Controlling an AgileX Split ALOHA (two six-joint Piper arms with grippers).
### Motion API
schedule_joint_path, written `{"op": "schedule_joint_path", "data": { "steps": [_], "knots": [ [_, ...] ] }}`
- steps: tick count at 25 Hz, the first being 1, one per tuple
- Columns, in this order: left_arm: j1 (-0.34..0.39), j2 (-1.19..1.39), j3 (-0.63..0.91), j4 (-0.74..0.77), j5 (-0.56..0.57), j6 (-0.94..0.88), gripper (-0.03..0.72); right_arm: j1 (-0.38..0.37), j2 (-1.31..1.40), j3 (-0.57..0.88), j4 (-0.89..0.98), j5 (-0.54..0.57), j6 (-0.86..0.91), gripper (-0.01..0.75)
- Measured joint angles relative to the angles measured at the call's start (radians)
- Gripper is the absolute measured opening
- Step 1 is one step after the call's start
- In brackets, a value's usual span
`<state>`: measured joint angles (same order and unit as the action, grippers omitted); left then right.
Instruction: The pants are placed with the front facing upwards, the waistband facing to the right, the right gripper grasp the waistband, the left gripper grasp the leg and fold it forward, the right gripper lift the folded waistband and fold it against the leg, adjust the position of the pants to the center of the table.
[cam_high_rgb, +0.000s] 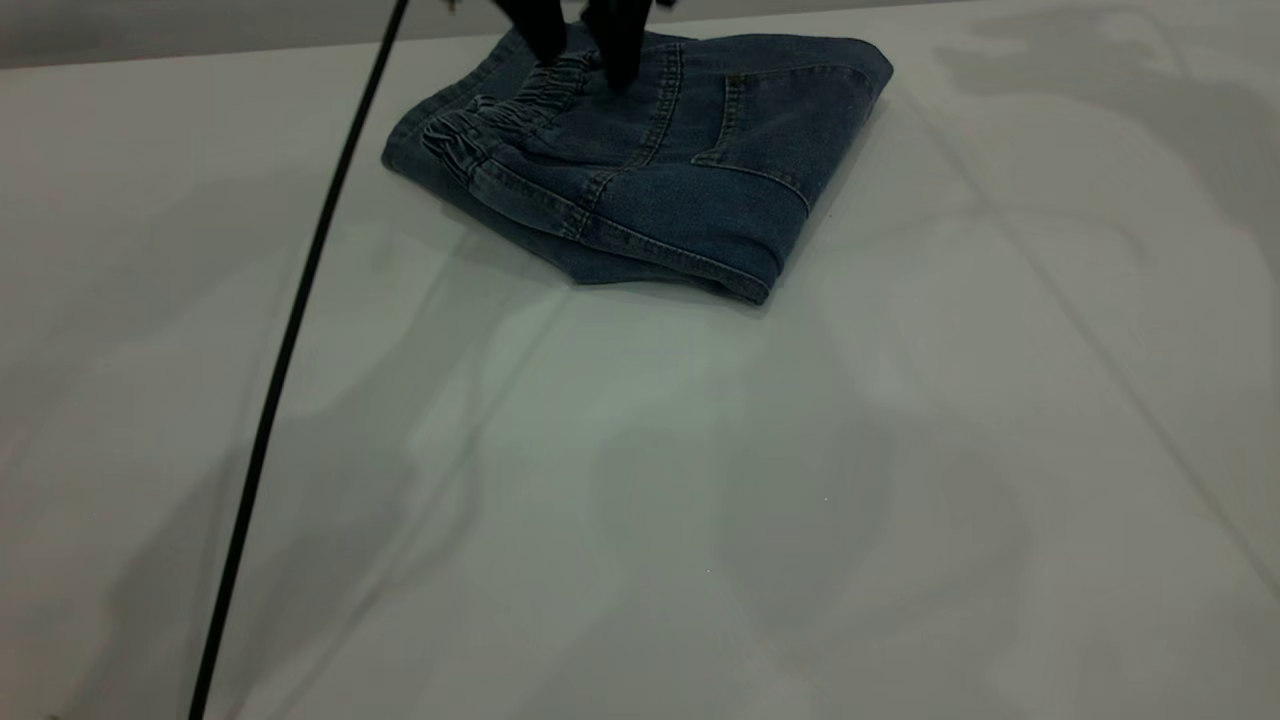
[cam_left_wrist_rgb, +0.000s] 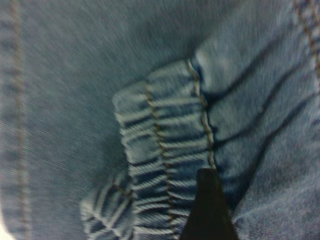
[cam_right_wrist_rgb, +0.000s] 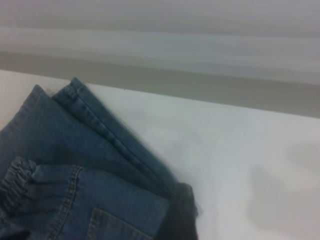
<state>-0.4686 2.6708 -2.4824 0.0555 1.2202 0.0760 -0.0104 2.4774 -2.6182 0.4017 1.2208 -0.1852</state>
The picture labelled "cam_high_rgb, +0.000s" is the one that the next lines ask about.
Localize black braided left camera cable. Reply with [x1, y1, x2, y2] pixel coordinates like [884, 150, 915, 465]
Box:
[187, 0, 413, 720]

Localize blue denim pants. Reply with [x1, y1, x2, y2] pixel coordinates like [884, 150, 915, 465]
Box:
[381, 22, 895, 307]

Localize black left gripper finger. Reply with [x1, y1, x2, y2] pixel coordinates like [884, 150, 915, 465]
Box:
[582, 0, 656, 93]
[498, 0, 571, 68]

